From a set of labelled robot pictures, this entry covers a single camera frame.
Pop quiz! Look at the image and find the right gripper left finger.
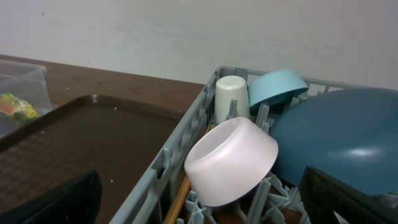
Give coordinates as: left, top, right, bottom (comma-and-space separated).
1, 170, 103, 224

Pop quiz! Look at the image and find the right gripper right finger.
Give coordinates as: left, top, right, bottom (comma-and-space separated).
298, 166, 397, 224

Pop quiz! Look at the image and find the dark blue plate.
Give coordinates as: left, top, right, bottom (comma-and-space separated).
270, 88, 397, 195

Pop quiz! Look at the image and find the wooden chopstick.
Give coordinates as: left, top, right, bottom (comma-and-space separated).
163, 174, 190, 224

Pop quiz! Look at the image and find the light blue bowl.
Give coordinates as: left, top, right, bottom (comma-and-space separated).
248, 69, 308, 111

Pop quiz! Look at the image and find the cream cup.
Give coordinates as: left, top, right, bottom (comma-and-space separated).
215, 76, 250, 124

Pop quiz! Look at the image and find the green orange snack wrapper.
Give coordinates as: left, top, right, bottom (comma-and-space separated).
1, 93, 39, 123

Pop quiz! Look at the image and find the grey dishwasher rack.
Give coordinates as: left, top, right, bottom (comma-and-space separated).
112, 67, 370, 223

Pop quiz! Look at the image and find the brown plastic tray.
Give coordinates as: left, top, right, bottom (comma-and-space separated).
1, 95, 183, 223

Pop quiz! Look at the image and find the clear plastic bin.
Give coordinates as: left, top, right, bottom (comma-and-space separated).
1, 60, 56, 137

